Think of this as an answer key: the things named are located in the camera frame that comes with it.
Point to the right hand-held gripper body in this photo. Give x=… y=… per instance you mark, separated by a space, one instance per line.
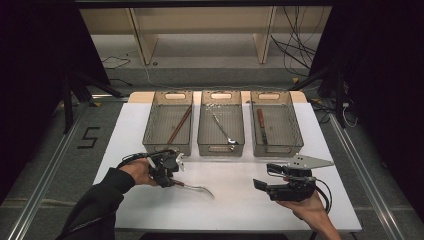
x=296 y=188

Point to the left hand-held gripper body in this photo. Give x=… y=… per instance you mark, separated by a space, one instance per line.
x=165 y=165

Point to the smoky clear plastic bin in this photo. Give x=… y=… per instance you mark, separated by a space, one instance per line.
x=283 y=130
x=160 y=126
x=230 y=116

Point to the brown wooden chopstick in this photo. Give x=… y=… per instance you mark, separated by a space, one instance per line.
x=180 y=125

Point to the person's left hand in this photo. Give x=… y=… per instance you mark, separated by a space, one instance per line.
x=140 y=171

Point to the person's right hand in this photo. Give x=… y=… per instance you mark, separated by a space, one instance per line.
x=310 y=211

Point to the black metal stand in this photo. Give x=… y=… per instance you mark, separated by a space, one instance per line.
x=340 y=100
x=67 y=110

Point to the dark curtain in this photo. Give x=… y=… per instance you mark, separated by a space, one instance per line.
x=383 y=66
x=33 y=66

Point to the beige wooden shelf unit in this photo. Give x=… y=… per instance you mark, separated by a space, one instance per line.
x=200 y=20

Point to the aluminium floor rail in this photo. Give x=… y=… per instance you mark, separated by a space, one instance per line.
x=366 y=186
x=43 y=186

